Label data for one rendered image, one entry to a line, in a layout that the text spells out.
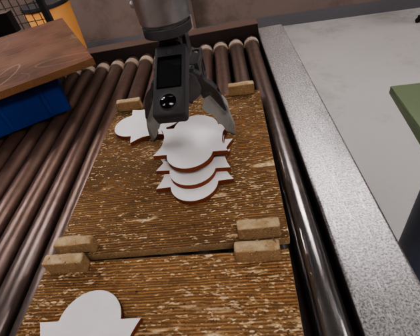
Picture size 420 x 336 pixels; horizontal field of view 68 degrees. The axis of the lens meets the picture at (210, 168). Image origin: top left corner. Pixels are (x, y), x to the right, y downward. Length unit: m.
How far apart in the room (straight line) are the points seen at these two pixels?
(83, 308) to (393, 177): 1.70
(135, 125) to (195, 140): 0.19
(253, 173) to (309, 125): 0.19
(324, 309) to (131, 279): 0.25
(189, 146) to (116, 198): 0.15
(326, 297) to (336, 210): 0.14
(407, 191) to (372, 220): 1.36
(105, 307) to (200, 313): 0.12
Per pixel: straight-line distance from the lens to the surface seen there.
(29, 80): 0.87
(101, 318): 0.44
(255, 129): 0.63
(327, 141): 0.63
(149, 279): 0.45
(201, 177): 0.51
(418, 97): 0.82
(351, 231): 0.49
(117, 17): 4.12
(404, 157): 2.06
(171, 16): 0.46
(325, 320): 0.42
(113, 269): 0.48
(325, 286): 0.44
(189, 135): 0.57
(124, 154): 0.65
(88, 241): 0.49
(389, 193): 1.83
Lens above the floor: 1.31
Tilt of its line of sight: 42 degrees down
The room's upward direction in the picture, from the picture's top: 13 degrees counter-clockwise
